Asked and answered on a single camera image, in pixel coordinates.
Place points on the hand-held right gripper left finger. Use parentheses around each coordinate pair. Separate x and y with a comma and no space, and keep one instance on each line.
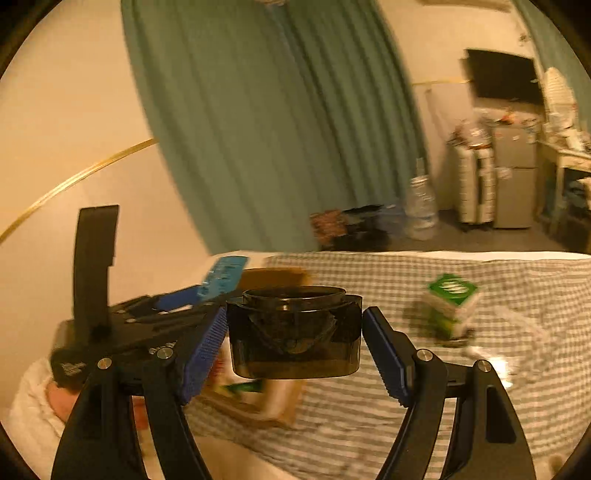
(205,350)

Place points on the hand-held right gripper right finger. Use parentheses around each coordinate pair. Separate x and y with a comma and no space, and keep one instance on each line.
(385,355)

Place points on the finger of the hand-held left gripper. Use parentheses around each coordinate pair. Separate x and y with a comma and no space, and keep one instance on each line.
(194,318)
(178,299)

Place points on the green white medicine box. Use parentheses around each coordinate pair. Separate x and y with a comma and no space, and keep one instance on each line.
(455,304)

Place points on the dark transparent jar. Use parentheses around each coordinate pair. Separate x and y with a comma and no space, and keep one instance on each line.
(295,332)

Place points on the cardboard box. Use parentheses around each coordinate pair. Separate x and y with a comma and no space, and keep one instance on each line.
(277,277)

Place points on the person's left hand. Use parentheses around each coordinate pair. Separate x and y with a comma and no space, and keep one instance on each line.
(62,399)

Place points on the checked bed sheet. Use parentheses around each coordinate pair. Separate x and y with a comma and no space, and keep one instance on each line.
(461,415)

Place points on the clear plastic wrapper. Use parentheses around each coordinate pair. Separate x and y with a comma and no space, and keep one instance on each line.
(508,341)

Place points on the dark bag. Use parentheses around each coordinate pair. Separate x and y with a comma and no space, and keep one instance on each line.
(364,226)

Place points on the patterned brown bag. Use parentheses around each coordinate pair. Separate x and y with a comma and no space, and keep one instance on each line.
(328,226)

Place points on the large clear water bottle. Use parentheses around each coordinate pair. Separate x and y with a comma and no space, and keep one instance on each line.
(421,207)

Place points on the white suitcase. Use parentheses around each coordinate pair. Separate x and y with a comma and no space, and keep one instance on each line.
(475,184)

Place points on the grey small fridge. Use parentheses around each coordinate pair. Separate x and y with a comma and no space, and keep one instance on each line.
(515,175)

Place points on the cream dressing table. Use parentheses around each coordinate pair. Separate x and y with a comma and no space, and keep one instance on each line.
(568,184)

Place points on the white oval mirror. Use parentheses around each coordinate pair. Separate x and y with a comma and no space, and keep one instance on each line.
(558,97)

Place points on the narrow green curtain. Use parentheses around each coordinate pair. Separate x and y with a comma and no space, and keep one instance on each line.
(549,37)

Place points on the black wall television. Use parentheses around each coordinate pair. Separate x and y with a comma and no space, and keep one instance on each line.
(503,76)

